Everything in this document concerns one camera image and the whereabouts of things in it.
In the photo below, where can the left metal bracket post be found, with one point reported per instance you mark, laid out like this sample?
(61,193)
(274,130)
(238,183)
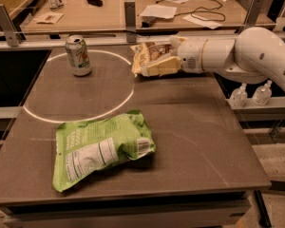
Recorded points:
(12,37)

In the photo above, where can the clear sanitizer bottle left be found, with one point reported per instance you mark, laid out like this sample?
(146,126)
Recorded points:
(238,97)

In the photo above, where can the black computer mouse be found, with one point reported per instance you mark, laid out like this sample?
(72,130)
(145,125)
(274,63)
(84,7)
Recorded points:
(97,3)

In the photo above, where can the small paper packet left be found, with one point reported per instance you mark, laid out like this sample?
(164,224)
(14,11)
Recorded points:
(49,18)

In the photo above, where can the clear sanitizer bottle right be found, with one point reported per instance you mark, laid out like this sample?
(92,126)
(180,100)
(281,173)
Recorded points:
(262,94)

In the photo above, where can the white paper sheet centre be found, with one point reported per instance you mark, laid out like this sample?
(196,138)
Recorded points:
(159,11)

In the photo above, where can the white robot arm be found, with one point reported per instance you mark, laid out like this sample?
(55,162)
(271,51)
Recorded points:
(254,56)

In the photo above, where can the clear sanitizer bottle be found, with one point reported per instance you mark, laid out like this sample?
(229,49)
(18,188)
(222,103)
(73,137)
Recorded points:
(238,97)
(262,94)

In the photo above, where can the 7up soda can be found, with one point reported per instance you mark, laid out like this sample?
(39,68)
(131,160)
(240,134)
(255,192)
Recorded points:
(77,55)

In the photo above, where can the metal bracket post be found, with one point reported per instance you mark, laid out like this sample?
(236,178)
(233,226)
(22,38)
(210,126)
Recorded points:
(251,15)
(12,37)
(130,20)

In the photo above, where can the brown and yellow chip bag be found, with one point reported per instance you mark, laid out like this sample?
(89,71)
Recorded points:
(146,53)

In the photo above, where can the right metal bracket post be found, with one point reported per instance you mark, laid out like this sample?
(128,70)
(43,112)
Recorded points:
(251,15)

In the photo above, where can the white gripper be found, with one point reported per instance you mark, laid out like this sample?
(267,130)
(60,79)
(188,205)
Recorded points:
(190,55)

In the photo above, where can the middle metal bracket post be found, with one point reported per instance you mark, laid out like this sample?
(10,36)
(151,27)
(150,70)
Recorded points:
(130,20)

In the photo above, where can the green rice chip bag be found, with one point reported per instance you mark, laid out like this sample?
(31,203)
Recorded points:
(89,146)

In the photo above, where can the white paper sheet right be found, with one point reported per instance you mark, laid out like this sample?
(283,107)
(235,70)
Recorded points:
(201,22)

